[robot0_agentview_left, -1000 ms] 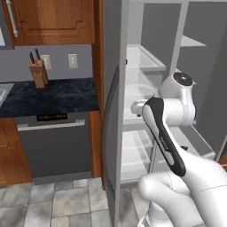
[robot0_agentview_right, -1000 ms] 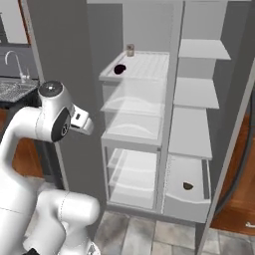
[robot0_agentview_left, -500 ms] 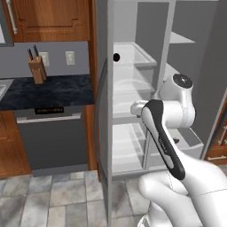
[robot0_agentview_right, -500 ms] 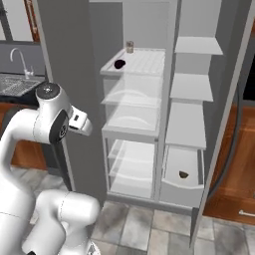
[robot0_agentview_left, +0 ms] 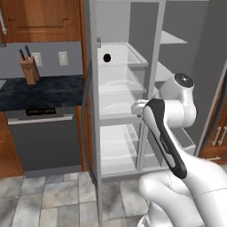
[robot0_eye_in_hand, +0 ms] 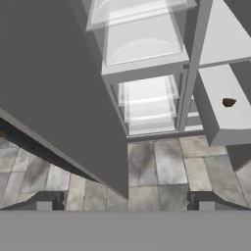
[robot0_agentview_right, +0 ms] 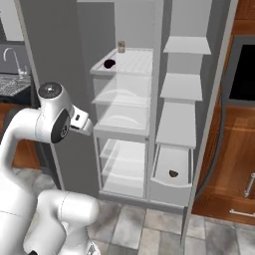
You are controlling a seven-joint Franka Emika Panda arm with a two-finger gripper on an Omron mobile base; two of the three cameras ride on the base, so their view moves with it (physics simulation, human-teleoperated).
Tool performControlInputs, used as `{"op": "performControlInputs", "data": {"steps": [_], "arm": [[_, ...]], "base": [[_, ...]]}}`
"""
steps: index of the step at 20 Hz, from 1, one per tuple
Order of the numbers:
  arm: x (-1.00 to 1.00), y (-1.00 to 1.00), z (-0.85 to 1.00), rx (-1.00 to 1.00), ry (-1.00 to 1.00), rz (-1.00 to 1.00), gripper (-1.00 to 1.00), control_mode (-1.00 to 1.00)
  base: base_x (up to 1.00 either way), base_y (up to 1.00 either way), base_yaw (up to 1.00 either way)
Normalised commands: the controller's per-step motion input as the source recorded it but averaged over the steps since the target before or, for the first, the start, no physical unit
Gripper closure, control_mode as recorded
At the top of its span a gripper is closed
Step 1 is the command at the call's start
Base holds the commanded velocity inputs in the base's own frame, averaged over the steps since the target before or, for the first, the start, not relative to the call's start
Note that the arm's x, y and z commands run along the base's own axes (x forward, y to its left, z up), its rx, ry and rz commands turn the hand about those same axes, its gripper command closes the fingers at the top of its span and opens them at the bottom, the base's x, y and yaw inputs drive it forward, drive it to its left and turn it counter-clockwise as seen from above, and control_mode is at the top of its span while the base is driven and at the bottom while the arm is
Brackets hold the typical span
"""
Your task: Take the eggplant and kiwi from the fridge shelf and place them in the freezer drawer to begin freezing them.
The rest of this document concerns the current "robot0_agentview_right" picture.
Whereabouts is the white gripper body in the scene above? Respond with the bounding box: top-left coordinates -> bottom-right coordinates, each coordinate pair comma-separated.
70,116 -> 95,137

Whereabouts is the clear tall fridge drawer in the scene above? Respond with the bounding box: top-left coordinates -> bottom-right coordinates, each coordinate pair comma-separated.
98,138 -> 147,200

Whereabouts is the dark purple eggplant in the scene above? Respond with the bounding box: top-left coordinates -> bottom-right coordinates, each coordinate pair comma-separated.
104,59 -> 117,70

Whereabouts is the white ribbed fridge shelf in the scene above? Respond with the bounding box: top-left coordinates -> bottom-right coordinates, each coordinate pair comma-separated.
89,48 -> 154,78

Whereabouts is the white freezer shelf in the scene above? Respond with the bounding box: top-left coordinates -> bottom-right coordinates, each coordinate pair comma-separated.
159,72 -> 204,103
155,101 -> 198,149
162,35 -> 212,56

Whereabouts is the grey wide fridge door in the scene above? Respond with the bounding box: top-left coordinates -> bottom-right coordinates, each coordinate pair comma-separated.
14,0 -> 102,197

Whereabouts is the white freezer drawer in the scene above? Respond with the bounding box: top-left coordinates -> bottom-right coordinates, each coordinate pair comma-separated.
149,143 -> 195,207

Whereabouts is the grey open fridge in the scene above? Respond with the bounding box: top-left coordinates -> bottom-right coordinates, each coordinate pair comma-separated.
76,0 -> 231,214

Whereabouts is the grey narrow fridge door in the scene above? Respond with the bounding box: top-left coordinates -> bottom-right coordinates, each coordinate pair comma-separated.
178,0 -> 239,255

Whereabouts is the wooden sink cupboard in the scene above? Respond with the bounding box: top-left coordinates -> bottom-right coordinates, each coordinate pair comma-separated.
0,102 -> 43,171

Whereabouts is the grey metal sink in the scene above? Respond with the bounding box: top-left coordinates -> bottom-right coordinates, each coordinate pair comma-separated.
0,74 -> 33,98

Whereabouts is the silver sink tap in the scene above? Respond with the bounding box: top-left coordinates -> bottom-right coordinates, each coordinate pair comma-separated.
2,47 -> 30,80

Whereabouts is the wooden cupboard run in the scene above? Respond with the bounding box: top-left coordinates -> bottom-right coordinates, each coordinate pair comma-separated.
191,0 -> 255,227

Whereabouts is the black built-in oven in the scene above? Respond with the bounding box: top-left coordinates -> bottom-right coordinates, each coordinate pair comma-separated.
221,35 -> 255,108

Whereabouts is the grey wall cupboard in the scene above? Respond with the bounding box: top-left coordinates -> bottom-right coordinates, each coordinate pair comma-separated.
0,0 -> 25,43

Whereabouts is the silver cupboard handle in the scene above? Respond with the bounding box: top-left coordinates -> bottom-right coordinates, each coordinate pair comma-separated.
243,171 -> 255,199

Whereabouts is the silver drawer handle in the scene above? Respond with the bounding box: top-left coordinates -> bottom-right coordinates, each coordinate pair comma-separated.
229,208 -> 255,219

